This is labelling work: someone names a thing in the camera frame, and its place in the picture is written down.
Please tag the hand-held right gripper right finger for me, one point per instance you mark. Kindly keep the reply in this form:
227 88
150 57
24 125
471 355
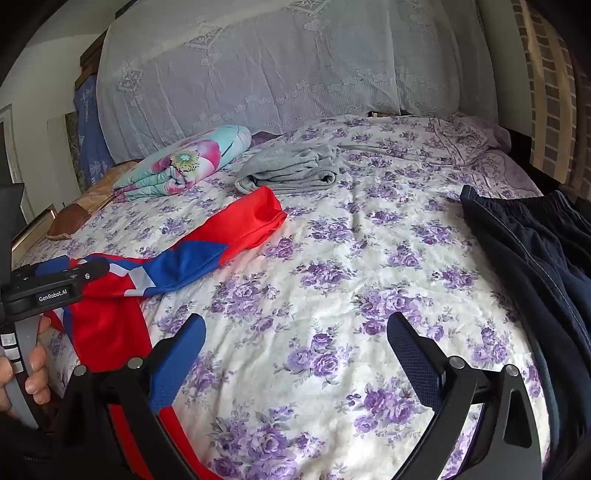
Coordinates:
412 355

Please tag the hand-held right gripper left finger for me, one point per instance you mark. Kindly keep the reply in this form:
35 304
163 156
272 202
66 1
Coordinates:
179 364

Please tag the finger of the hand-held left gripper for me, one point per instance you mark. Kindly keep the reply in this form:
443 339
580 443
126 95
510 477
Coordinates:
94 268

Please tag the red blue white sweater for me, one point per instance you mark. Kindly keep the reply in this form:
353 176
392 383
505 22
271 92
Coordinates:
152 272

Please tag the dark navy pants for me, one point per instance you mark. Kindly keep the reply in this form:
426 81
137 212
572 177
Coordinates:
531 244

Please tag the person's left hand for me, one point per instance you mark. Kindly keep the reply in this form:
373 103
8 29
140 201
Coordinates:
34 369

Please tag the brown cushion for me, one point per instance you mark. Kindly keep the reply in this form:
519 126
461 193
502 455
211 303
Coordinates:
78 207

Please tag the bed with purple floral sheet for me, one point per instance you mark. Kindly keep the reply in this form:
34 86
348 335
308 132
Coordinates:
332 286

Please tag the blue patterned cloth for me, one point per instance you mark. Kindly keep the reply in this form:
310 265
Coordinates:
90 134

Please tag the folded floral turquoise blanket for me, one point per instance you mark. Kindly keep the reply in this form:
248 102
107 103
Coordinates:
184 161

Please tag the folded grey towel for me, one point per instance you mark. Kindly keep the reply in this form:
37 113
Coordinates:
288 168

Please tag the purple floral pillow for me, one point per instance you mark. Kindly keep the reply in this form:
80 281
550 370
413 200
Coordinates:
480 143

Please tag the beige checked curtain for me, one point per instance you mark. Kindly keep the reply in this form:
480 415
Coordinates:
556 92

